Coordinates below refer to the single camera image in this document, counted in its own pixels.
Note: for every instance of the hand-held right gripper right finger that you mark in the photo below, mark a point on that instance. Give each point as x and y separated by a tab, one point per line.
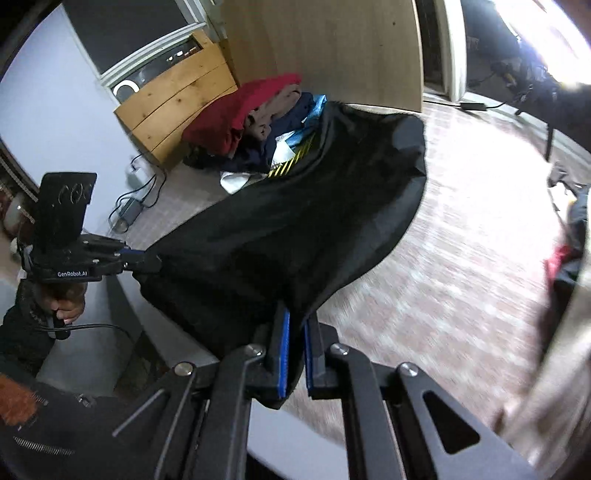
310	364

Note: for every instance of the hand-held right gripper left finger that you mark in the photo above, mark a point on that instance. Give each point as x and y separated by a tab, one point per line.
282	355

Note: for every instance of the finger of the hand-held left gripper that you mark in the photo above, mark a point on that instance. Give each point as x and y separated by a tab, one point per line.
141	262

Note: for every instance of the black garment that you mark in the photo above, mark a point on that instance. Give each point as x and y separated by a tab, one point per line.
286	212

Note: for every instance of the pile of dark clothes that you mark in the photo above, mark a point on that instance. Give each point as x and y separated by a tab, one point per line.
570	240

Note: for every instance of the person's left hand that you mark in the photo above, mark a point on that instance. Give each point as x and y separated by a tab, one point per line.
69	304

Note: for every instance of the grey power adapter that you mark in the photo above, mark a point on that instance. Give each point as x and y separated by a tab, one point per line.
130	208

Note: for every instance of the white charger box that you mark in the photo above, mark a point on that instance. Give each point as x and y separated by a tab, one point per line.
138	175

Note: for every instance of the white cloth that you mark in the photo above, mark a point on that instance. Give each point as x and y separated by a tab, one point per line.
235	181

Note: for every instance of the wooden plank cabinet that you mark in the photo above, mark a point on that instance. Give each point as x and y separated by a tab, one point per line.
175	106

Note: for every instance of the navy blue garment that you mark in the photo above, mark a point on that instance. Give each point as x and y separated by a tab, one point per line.
263	147

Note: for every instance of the red garment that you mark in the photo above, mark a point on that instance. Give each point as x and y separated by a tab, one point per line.
231	113

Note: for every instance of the person's black zipped jacket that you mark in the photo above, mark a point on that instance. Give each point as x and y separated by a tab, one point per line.
74	434

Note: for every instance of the brown garment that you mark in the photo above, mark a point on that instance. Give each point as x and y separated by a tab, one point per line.
272	108

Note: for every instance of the light blue garment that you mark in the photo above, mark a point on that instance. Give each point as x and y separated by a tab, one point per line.
302	131

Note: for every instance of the beige cloth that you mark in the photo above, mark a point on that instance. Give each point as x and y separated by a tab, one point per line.
549	392

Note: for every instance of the large light wooden panel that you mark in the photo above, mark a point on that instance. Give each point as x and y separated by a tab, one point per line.
323	50

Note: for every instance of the black floor power adapter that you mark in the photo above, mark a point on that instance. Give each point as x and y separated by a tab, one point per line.
473	106

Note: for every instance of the dark furniture with legs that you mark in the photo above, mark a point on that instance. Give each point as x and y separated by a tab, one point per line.
545	87

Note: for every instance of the white door frame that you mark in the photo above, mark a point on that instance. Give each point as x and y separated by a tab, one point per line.
450	50

